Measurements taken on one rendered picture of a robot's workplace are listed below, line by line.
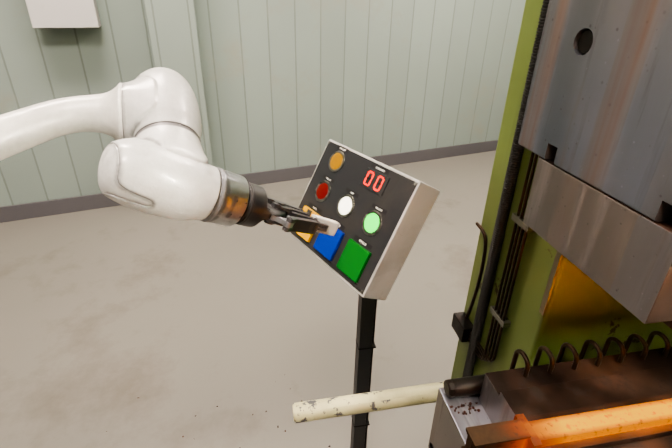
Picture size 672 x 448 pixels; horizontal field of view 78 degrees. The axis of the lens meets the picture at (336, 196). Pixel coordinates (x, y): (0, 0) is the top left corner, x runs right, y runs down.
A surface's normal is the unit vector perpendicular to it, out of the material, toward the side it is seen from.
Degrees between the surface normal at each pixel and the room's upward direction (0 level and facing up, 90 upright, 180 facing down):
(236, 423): 0
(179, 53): 90
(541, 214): 90
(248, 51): 90
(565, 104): 90
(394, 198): 60
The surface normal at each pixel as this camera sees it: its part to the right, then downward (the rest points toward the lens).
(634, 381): 0.02, -0.90
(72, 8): 0.39, 0.40
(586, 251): -0.98, 0.06
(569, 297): 0.18, 0.43
